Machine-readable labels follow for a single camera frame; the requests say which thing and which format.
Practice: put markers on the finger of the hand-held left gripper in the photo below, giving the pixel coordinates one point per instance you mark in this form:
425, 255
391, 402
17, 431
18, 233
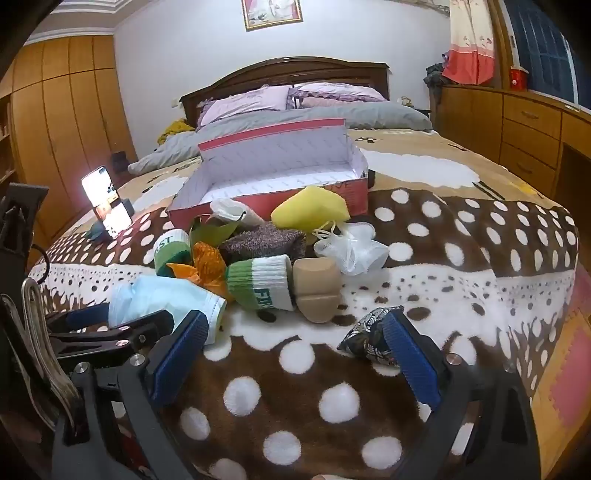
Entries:
87, 319
134, 330

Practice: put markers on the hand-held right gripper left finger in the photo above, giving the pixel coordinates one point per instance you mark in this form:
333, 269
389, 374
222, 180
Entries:
178, 353

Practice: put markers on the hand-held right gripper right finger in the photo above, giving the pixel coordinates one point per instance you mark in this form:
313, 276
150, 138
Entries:
413, 364

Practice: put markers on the light blue cloth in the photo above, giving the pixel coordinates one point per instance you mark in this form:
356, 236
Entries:
157, 295

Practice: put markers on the black patterned sock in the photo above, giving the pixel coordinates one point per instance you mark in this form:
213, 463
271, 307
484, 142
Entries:
364, 337

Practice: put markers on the green and white sock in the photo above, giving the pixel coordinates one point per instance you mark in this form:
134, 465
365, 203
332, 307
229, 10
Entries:
261, 281
171, 249

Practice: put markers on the green ribbon bow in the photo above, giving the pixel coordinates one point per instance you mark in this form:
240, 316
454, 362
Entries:
217, 233

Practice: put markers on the yellow sponge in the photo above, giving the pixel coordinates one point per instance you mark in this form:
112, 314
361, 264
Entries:
309, 207

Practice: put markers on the pink cardboard box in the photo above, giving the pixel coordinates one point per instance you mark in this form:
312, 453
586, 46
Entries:
277, 157

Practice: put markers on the smartphone with lit screen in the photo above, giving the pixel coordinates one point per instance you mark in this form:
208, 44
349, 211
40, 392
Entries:
99, 187

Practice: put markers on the brown spotted printed blanket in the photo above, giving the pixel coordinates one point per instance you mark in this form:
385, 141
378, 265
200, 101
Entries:
323, 369

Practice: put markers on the orange ribbon bow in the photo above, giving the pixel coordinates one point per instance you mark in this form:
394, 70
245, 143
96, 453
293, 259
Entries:
205, 263

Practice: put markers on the small black object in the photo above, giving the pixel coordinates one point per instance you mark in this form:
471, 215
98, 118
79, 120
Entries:
120, 162

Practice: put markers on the wooden wardrobe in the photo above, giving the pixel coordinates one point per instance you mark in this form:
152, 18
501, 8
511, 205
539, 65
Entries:
69, 115

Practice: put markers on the beige rolled sock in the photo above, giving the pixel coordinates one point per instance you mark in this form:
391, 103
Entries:
316, 286

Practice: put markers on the white mesh bath pouf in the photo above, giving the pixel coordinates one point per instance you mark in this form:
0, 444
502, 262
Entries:
355, 254

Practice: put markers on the dark fuzzy cloth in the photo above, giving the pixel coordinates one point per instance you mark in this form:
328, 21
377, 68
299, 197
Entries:
258, 240

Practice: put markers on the white rolled cloth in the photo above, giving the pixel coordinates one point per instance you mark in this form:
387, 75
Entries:
231, 210

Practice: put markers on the yellow cloth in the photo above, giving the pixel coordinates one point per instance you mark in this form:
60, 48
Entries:
175, 131

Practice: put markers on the grey duvet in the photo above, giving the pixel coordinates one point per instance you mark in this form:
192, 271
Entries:
369, 115

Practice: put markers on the dark wooden nightstand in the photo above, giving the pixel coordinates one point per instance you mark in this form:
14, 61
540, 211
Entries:
418, 110

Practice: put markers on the wooden drawer cabinet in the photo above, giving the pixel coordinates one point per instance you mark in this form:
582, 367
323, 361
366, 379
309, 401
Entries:
526, 120

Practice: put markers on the pink pillow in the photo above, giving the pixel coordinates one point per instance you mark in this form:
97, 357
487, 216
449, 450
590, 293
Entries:
321, 102

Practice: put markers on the lilac frilled pillow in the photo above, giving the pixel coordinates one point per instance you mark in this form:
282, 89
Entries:
337, 90

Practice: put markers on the dark clothes pile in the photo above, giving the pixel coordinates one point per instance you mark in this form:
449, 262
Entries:
434, 74

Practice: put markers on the dark wooden headboard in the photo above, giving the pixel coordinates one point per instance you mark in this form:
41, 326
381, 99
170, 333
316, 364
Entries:
286, 69

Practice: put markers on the red cup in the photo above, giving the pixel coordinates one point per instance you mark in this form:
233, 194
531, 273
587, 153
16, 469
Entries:
518, 77

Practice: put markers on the floral curtain with red hem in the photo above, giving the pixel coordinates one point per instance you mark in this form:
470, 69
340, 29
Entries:
468, 41

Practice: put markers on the dark window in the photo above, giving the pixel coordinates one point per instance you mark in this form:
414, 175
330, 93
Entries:
540, 41

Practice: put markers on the framed wall picture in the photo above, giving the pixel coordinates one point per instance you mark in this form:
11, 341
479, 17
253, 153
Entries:
272, 14

